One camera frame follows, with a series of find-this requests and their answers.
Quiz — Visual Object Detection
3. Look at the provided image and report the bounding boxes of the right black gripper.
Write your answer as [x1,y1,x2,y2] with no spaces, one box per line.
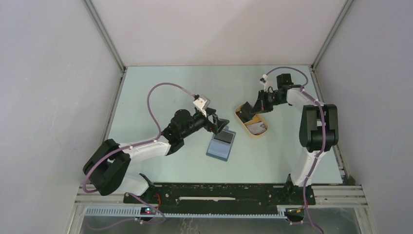
[251,89,286,114]

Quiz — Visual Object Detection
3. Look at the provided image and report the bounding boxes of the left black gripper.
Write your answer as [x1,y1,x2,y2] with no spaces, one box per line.
[180,107,228,139]

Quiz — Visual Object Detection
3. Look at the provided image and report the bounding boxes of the grey credit card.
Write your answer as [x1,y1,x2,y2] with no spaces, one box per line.
[213,130,235,144]

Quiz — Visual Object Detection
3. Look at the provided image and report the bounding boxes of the blue leather card holder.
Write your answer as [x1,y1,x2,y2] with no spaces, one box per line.
[206,128,236,162]

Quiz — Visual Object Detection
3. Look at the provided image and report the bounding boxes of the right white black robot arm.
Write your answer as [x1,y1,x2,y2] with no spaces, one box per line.
[251,74,339,204]

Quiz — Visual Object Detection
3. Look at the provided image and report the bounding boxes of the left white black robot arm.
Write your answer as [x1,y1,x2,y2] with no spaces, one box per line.
[83,108,229,203]

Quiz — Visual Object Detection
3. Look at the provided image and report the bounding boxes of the black card in tray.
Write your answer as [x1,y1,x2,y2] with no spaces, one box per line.
[240,101,254,123]

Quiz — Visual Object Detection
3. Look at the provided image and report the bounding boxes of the oval wooden tray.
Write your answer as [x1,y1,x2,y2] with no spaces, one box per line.
[234,102,269,138]

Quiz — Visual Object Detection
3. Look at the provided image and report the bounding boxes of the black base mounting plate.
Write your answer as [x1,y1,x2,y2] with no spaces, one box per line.
[141,183,316,215]

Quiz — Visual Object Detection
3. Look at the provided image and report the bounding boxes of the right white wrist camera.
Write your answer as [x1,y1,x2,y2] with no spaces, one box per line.
[260,74,273,92]

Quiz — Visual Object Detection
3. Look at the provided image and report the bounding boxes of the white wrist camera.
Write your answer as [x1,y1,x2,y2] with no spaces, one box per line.
[193,95,210,117]
[260,74,273,92]

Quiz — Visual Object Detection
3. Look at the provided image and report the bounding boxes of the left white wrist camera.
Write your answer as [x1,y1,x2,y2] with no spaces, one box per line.
[193,95,210,117]

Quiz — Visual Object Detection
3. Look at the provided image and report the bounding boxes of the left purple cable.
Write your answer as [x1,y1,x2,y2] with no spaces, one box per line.
[82,82,198,194]

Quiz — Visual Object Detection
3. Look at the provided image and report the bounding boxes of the aluminium frame rail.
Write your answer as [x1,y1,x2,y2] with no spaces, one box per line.
[74,185,368,208]

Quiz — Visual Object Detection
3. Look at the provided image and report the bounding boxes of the white cable duct strip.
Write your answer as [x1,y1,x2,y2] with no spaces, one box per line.
[84,206,288,219]

